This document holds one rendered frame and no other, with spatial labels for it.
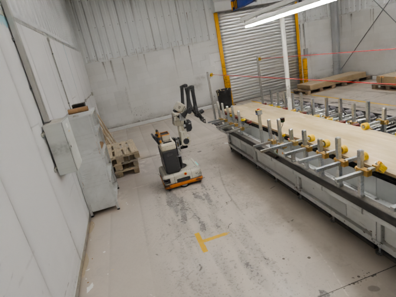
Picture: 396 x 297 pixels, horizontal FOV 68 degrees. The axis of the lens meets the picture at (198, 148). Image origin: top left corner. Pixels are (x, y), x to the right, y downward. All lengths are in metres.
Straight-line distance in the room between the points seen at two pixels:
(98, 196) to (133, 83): 6.59
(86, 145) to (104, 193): 0.79
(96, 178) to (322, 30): 11.03
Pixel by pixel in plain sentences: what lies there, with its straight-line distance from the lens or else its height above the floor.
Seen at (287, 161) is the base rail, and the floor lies 0.69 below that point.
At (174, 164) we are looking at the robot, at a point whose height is 0.43.
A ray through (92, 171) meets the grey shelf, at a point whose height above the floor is 0.72.
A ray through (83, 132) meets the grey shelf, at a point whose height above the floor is 1.32.
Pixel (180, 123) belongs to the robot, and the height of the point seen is 1.04.
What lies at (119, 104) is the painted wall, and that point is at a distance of 10.82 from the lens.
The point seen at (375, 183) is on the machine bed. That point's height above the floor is 0.74.
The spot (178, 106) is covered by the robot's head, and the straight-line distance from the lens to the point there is 4.83.
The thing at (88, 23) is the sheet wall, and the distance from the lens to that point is 10.88.
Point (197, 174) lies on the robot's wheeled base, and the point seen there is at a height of 0.17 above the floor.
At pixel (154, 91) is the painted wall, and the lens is 10.86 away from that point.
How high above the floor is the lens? 2.08
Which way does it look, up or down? 18 degrees down
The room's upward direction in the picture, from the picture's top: 11 degrees counter-clockwise
